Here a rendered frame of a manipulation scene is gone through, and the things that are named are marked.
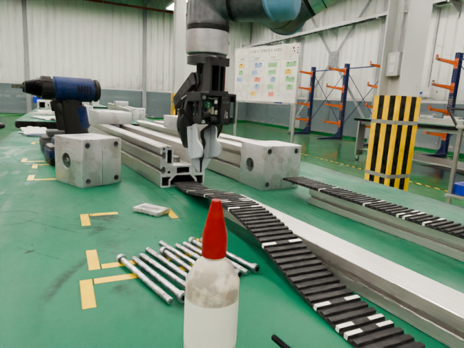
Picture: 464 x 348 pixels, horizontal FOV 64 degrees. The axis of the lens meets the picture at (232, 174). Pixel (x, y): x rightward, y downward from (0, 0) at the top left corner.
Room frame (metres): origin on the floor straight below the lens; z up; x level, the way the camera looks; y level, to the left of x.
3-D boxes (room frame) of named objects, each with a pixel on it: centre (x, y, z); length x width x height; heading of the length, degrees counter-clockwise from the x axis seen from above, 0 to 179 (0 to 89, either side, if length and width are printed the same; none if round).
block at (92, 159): (0.77, 0.29, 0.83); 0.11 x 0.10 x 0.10; 144
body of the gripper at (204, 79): (0.69, 0.05, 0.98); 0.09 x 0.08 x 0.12; 31
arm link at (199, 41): (0.70, 0.05, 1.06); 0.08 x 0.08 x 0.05
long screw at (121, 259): (0.34, 0.08, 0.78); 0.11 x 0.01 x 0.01; 41
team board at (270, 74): (6.89, -0.50, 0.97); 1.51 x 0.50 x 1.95; 45
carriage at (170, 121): (1.20, 0.15, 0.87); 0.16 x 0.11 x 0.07; 31
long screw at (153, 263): (0.36, 0.06, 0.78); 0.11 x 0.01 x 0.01; 41
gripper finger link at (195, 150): (0.69, 0.07, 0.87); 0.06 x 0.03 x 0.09; 31
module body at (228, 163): (1.20, 0.15, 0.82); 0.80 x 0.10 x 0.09; 31
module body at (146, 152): (1.11, 0.31, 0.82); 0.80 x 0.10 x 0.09; 31
